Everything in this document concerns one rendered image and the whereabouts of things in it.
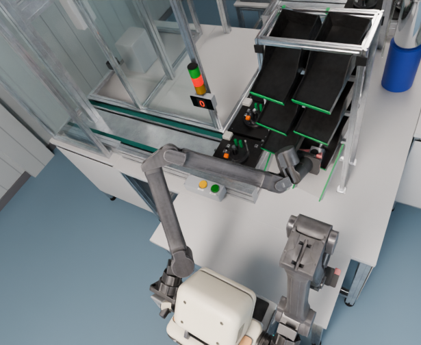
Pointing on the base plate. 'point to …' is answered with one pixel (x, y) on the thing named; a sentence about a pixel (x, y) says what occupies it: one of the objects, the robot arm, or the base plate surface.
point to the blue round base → (401, 68)
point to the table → (246, 252)
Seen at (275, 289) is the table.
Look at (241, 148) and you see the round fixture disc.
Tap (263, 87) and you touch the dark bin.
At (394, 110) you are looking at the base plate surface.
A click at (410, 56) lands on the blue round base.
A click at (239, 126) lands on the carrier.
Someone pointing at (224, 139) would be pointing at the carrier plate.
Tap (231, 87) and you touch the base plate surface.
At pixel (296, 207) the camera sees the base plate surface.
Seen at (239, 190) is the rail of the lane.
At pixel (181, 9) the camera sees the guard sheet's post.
